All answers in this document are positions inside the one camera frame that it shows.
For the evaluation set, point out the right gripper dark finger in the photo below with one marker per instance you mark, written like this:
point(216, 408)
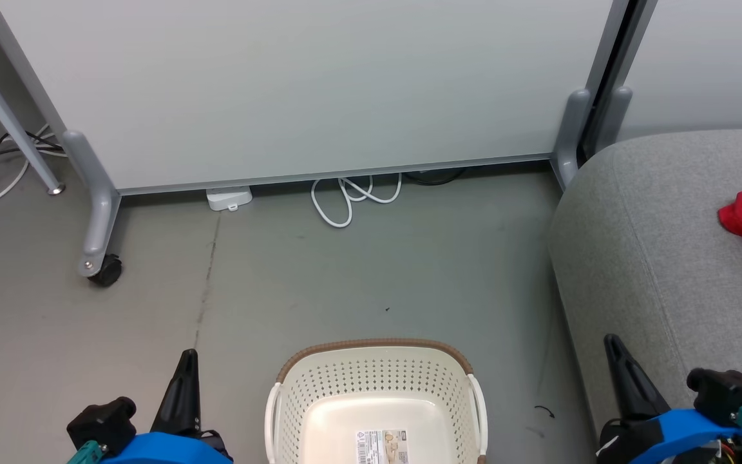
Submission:
point(632, 386)

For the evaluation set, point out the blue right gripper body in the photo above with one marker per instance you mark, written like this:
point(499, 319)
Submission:
point(674, 430)

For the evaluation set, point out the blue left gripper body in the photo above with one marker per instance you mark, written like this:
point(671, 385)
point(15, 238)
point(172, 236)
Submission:
point(165, 450)

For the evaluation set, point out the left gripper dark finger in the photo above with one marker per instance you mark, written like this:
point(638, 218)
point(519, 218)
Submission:
point(183, 399)

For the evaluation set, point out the cream perforated laundry basket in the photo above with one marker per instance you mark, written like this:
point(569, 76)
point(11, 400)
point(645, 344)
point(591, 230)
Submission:
point(377, 380)

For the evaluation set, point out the basket product sticker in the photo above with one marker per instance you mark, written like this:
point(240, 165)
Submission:
point(380, 448)

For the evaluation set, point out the small black floor scrap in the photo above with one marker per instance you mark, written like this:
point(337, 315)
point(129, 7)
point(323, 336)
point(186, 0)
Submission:
point(546, 410)

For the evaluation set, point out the grey fabric sofa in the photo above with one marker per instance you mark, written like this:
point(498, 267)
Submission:
point(654, 258)

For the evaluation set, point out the black caster wheel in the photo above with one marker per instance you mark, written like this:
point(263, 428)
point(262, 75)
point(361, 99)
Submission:
point(107, 270)

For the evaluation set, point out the white power adapter box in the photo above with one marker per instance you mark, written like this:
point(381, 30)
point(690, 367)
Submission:
point(229, 198)

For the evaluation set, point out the grey partition foot with caster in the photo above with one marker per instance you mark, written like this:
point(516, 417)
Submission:
point(104, 206)

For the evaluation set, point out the grey metal table leg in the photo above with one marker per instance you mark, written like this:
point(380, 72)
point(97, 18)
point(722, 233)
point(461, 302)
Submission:
point(4, 113)

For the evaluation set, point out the narrow white partition panel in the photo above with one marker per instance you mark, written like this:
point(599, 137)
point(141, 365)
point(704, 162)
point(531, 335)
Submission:
point(712, 58)

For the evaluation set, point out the wide white partition panel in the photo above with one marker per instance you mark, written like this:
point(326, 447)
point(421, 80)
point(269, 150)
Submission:
point(313, 84)

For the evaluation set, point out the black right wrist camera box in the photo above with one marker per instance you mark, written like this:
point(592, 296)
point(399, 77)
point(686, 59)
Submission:
point(725, 393)

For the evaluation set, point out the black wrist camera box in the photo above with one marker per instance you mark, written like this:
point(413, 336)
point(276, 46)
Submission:
point(725, 393)
point(104, 422)

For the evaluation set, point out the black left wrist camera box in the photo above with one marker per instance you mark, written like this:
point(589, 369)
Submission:
point(104, 422)

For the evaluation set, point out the teal left camera connector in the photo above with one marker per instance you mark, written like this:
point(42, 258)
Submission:
point(84, 453)

